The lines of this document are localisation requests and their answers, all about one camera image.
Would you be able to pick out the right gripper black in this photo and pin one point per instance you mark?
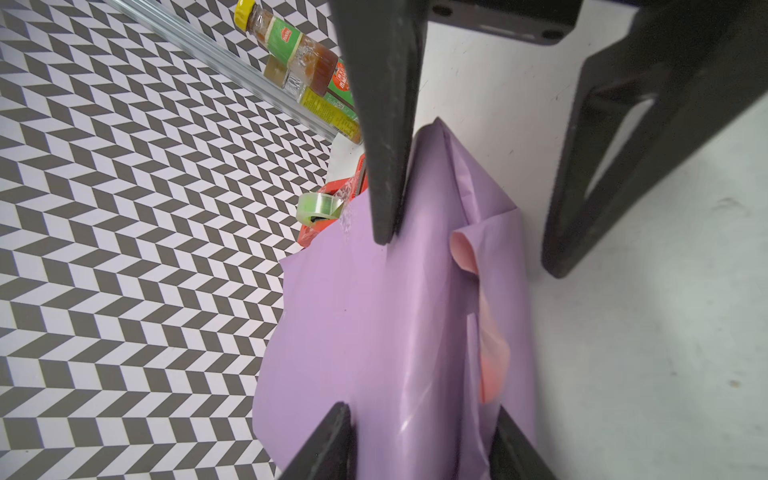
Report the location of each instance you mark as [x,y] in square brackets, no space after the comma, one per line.
[644,105]

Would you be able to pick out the red tape dispenser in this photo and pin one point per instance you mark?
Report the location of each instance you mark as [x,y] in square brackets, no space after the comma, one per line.
[316,211]

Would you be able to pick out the pink wrapping paper sheet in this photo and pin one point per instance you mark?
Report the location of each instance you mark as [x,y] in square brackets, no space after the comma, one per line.
[425,338]

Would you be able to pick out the green sauce bottle yellow cap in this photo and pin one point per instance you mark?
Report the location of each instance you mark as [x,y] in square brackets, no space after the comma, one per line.
[316,77]

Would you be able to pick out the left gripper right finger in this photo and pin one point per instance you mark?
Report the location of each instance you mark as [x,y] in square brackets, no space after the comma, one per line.
[512,456]

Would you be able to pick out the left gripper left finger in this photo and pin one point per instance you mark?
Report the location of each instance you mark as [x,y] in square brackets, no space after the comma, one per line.
[330,451]

